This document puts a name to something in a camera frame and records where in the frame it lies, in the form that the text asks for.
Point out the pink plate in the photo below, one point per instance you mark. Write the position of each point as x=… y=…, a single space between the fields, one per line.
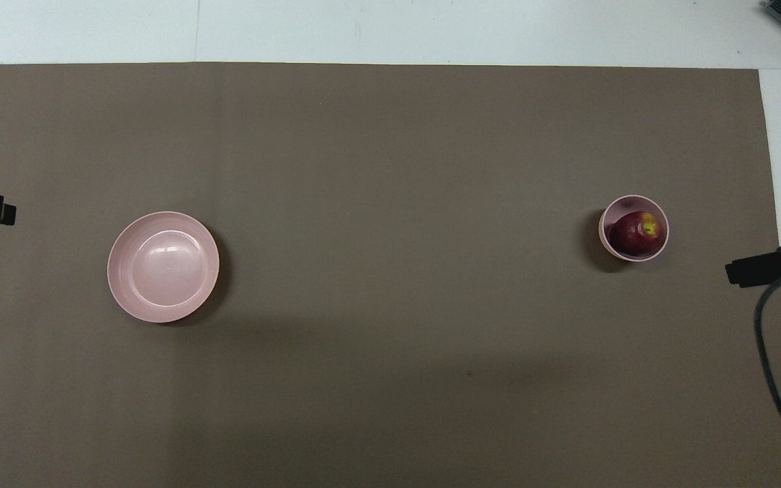
x=163 y=268

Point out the red apple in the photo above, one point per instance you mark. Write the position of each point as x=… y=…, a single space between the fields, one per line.
x=634 y=236

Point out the pink bowl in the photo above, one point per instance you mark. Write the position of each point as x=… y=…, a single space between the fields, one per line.
x=624 y=202

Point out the brown table mat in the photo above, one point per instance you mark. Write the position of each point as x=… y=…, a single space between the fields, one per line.
x=390 y=271

